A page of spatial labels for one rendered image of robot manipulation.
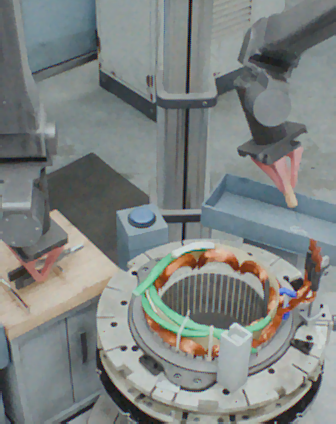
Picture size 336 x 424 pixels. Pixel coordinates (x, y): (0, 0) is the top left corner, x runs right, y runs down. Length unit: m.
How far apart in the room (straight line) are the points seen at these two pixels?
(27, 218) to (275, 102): 0.40
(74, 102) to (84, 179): 0.62
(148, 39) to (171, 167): 1.89
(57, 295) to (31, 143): 0.28
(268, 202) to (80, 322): 0.41
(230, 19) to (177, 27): 2.21
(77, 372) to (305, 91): 2.72
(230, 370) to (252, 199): 0.50
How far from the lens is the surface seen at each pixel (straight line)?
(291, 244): 1.31
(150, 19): 3.30
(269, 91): 1.14
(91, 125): 3.51
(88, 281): 1.19
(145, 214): 1.34
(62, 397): 1.33
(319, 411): 1.41
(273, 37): 1.14
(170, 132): 1.44
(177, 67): 1.38
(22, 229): 0.98
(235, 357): 0.96
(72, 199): 3.06
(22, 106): 0.94
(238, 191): 1.42
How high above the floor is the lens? 1.89
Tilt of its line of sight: 39 degrees down
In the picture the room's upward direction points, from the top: 1 degrees clockwise
